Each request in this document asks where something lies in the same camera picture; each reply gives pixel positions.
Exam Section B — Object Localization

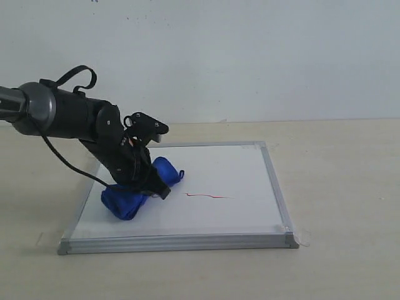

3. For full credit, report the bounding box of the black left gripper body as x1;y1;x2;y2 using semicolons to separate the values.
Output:
77;121;156;188

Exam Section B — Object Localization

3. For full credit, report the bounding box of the blue cloth eraser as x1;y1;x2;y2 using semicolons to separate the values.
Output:
101;156;184;221

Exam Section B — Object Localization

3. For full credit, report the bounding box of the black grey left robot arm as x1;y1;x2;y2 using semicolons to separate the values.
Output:
1;81;171;199

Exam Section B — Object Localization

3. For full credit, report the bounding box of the aluminium framed whiteboard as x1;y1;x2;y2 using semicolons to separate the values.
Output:
57;141;299;255

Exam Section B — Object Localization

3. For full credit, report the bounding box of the clear tape piece far corner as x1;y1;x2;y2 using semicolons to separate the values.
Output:
266;143;279;153

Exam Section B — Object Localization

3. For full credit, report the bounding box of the clear tape piece corner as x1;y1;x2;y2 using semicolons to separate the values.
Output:
266;143;279;153
294;229;311;247

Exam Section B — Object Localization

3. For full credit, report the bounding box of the clear tape piece near corner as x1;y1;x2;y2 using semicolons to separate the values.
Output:
294;229;311;247

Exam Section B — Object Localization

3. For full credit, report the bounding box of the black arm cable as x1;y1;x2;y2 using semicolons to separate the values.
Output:
24;64;110;188

